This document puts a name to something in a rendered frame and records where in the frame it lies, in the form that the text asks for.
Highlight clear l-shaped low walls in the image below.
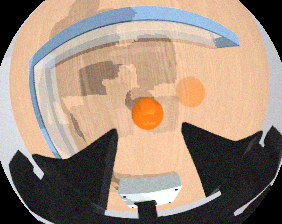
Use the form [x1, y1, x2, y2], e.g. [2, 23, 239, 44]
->
[35, 20, 235, 160]

